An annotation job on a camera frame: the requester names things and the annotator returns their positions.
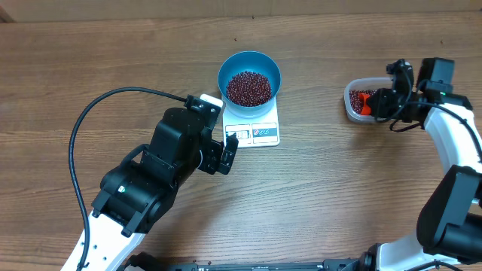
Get orange measuring scoop blue handle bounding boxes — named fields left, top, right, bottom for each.
left=358, top=93, right=371, bottom=115

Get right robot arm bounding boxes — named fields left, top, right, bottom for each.
left=337, top=57, right=481, bottom=270

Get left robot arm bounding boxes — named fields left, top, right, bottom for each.
left=63, top=105, right=238, bottom=270

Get white kitchen scale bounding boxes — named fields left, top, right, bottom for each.
left=222, top=98, right=280, bottom=148

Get red beans in bowl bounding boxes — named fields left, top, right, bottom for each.
left=226, top=71, right=272, bottom=107

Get blue bowl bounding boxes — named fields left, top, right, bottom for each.
left=218, top=51, right=282, bottom=101

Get clear plastic container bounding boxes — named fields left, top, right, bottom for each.
left=343, top=77, right=392, bottom=123

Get left black cable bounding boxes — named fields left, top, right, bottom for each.
left=67, top=87, right=188, bottom=271

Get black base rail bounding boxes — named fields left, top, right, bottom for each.
left=117, top=252, right=359, bottom=271

